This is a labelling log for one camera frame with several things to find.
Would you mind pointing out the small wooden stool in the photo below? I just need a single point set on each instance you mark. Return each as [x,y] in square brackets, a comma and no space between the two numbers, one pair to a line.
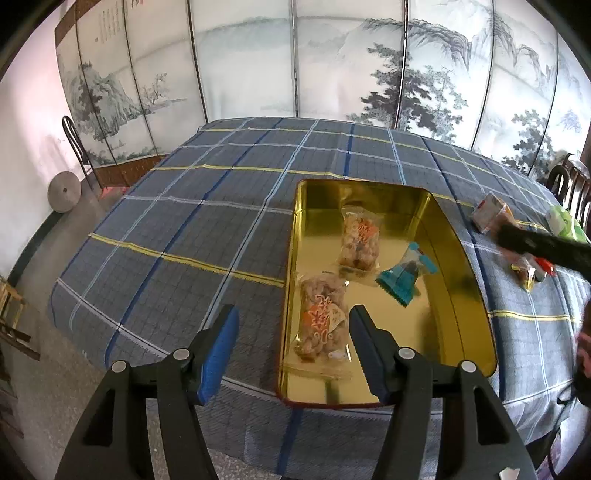
[11,308]

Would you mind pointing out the teal candy packet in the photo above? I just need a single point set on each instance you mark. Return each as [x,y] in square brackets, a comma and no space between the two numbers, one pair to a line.
[400,281]

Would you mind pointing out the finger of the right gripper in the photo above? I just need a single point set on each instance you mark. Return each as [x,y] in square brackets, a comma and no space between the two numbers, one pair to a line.
[566,253]

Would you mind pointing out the orange snack packet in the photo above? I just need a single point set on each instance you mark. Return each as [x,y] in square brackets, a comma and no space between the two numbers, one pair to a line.
[490,214]

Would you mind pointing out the plaid grey tablecloth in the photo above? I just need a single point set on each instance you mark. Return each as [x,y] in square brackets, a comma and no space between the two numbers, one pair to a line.
[210,225]

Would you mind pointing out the black metal stand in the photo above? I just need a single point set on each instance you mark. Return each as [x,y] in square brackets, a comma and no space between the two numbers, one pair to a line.
[79,151]

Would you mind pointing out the large fried twist bag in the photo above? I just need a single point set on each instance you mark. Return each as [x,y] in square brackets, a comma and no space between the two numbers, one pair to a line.
[322,346]

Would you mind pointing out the painted folding screen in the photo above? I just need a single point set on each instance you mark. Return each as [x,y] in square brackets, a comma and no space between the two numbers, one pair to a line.
[494,77]

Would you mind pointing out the green tissue pack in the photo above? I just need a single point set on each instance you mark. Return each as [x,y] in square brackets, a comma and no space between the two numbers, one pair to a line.
[563,225]

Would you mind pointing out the round grey disc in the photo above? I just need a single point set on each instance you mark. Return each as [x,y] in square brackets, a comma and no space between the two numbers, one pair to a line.
[64,192]

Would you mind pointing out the yellow cake packet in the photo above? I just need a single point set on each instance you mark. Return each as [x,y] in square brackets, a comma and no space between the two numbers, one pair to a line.
[525,273]

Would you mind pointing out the small fried twist bag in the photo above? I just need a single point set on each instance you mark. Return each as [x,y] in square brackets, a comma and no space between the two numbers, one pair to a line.
[360,241]

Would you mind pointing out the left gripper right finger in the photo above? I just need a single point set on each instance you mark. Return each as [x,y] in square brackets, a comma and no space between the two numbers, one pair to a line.
[478,438]

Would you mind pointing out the dark wooden chair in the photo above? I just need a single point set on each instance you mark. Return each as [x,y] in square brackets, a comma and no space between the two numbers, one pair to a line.
[569,182]

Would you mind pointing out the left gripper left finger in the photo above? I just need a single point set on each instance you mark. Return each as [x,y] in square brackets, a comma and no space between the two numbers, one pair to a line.
[110,440]

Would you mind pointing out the gold tin red toffee box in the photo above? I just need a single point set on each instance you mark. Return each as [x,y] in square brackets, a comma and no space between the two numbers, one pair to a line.
[447,323]

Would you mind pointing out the red snack pack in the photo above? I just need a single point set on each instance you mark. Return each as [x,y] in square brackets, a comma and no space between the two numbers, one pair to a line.
[546,266]

